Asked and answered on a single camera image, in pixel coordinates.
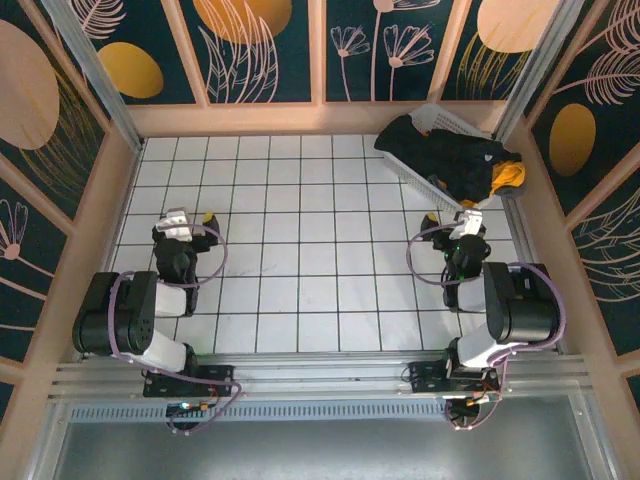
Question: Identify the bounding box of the black t-shirt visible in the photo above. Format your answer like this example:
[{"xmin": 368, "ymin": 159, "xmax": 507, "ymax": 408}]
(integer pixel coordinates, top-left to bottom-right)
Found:
[{"xmin": 374, "ymin": 113, "xmax": 524, "ymax": 204}]

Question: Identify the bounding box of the yellow t-shirt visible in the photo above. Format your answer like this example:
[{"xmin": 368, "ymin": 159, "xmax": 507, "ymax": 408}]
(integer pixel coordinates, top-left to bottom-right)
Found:
[{"xmin": 459, "ymin": 159, "xmax": 527, "ymax": 209}]

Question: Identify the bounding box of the white plastic mesh basket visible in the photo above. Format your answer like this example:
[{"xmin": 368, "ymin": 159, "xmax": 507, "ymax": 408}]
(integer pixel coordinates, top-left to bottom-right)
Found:
[{"xmin": 387, "ymin": 103, "xmax": 495, "ymax": 217}]

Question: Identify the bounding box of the small circuit board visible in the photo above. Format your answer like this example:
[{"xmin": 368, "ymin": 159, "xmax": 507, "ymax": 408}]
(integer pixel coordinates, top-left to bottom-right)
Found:
[{"xmin": 166, "ymin": 400, "xmax": 214, "ymax": 415}]

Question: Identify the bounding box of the perforated metal strip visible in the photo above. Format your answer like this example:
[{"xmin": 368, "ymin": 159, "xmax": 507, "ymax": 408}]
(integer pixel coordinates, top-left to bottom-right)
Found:
[{"xmin": 67, "ymin": 402, "xmax": 451, "ymax": 422}]

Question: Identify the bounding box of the grey metal tray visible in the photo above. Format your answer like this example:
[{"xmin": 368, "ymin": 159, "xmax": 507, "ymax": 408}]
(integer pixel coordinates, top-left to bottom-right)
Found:
[{"xmin": 29, "ymin": 394, "xmax": 619, "ymax": 480}]

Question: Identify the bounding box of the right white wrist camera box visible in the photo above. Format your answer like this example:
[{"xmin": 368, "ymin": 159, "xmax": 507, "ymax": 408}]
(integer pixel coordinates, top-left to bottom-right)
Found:
[{"xmin": 448, "ymin": 209, "xmax": 487, "ymax": 242}]

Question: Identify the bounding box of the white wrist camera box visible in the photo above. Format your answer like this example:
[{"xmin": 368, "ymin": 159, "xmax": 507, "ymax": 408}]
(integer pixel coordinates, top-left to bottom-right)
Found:
[
  {"xmin": 153, "ymin": 208, "xmax": 195, "ymax": 245},
  {"xmin": 448, "ymin": 209, "xmax": 487, "ymax": 242}
]

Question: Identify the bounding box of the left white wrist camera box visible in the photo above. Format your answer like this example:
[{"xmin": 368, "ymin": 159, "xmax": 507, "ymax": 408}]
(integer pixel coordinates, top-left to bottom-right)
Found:
[{"xmin": 153, "ymin": 208, "xmax": 195, "ymax": 245}]

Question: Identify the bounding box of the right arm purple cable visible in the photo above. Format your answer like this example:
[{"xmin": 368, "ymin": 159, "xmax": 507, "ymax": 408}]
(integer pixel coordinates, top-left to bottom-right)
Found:
[{"xmin": 405, "ymin": 222, "xmax": 566, "ymax": 432}]

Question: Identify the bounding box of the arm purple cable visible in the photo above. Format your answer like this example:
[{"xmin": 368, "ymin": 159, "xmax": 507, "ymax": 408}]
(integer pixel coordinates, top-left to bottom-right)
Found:
[
  {"xmin": 405, "ymin": 222, "xmax": 566, "ymax": 432},
  {"xmin": 108, "ymin": 223, "xmax": 246, "ymax": 435}
]

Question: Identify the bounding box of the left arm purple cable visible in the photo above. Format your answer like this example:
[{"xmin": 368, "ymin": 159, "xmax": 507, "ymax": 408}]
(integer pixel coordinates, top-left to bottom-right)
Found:
[{"xmin": 108, "ymin": 223, "xmax": 246, "ymax": 435}]

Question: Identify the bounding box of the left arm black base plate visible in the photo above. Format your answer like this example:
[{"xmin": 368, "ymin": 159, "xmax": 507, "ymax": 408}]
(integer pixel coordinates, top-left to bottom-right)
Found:
[{"xmin": 143, "ymin": 363, "xmax": 236, "ymax": 399}]

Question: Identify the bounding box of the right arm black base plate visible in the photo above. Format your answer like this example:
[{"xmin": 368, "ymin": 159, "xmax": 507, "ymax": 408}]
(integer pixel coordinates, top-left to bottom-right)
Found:
[{"xmin": 407, "ymin": 359, "xmax": 501, "ymax": 397}]

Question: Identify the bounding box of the aluminium corner post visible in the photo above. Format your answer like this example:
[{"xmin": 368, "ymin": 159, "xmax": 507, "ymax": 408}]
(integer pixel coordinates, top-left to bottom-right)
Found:
[
  {"xmin": 39, "ymin": 0, "xmax": 147, "ymax": 154},
  {"xmin": 491, "ymin": 0, "xmax": 587, "ymax": 142}
]

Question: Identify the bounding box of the aluminium mounting rail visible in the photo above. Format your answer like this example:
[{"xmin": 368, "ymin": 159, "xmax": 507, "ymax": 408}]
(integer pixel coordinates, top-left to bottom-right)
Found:
[{"xmin": 49, "ymin": 352, "xmax": 591, "ymax": 401}]

